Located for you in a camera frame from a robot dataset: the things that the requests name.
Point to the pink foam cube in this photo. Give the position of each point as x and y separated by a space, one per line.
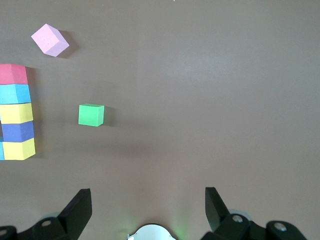
47 38

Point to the green foam cube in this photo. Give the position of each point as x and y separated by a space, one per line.
90 115

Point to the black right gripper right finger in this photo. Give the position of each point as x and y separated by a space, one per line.
222 220

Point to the yellow foam cube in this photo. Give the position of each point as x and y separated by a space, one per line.
16 113
17 150

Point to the red foam cube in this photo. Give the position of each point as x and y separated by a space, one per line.
12 74

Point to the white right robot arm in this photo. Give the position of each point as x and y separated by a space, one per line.
152 232

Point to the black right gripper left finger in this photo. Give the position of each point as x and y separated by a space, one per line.
72 217

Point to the purple foam cube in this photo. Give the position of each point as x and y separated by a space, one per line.
17 132

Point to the brown table mat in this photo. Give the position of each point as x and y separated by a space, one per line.
175 75

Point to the blue foam cube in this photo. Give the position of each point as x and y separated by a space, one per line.
1 150
13 94

